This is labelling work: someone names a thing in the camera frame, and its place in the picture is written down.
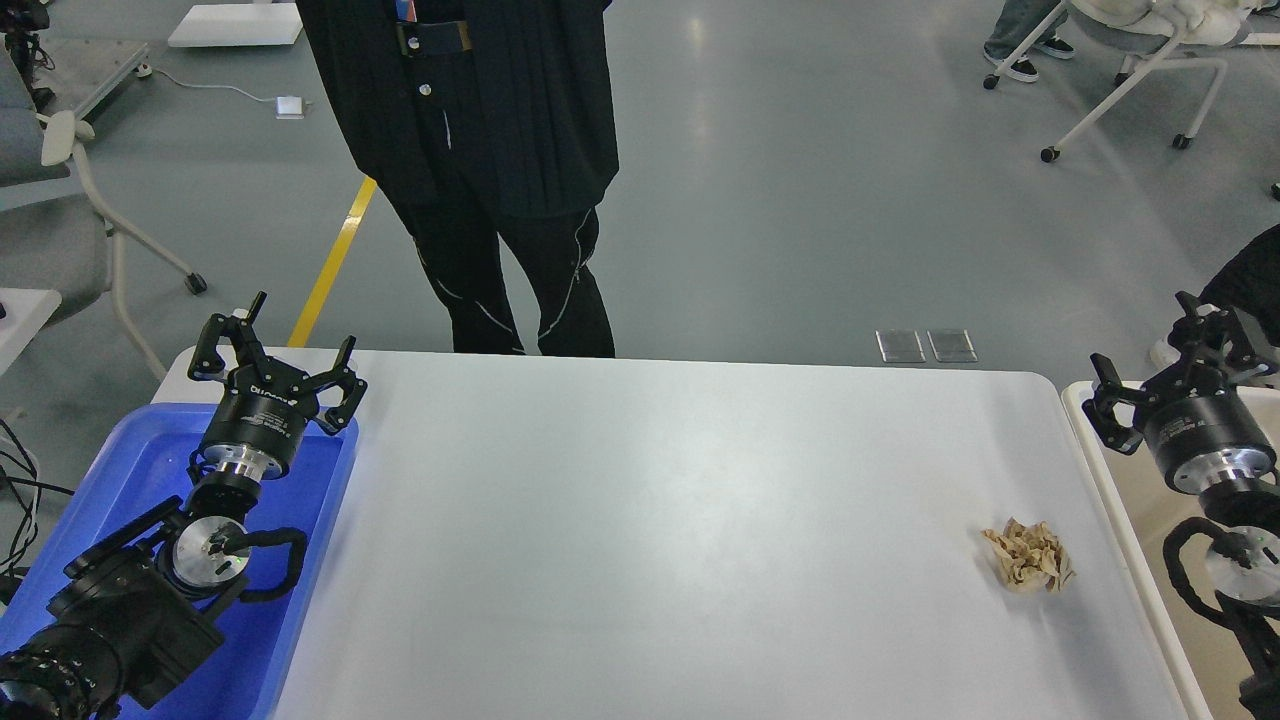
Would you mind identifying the person in black clothes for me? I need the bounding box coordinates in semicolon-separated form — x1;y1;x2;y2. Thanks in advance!
297;1;620;357

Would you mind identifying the person leg right edge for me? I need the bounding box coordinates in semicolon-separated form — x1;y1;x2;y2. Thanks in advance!
1193;225;1279;348

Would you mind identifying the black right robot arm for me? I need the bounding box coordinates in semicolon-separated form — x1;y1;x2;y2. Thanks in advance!
1082;291;1279;719

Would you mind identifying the grey office chair left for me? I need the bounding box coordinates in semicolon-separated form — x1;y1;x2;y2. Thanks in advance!
1;55;207;378

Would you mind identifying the white plastic bin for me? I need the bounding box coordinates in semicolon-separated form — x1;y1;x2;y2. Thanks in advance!
1061;380;1277;719

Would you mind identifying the white office chair right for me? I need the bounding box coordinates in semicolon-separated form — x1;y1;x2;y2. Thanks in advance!
983;1;1277;163

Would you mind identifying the metal floor plate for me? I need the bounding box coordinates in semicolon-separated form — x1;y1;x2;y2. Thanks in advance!
876;329;927;364
927;329;979;364

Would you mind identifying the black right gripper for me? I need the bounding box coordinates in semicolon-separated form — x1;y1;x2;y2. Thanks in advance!
1082;291;1277;495

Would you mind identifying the blue plastic tray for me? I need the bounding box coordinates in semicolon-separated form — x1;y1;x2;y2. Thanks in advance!
0;404;360;720

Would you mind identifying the white side table corner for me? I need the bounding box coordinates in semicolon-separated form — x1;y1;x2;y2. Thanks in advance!
0;287;61;375

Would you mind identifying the black cables left edge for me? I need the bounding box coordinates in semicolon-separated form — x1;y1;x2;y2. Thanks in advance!
0;418;76;601

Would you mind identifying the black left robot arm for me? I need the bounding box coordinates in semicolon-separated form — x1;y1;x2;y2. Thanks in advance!
3;293;367;719

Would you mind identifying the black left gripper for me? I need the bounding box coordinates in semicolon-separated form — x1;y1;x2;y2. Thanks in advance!
187;292;369;482

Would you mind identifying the brown paper ball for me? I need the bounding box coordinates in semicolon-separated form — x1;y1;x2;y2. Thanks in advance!
980;518;1076;593

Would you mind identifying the left metal floor plate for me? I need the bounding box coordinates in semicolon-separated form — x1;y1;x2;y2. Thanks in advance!
876;329;927;364

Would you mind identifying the white flat board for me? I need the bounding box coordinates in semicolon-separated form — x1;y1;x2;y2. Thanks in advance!
166;3;303;47

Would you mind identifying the right metal floor plate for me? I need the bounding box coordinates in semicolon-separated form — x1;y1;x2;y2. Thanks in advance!
927;329;979;364

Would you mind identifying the white power adapter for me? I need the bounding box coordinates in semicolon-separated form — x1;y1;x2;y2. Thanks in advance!
274;96;307;120

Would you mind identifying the seated person far right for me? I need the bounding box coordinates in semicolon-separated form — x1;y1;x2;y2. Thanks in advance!
983;1;1076;85

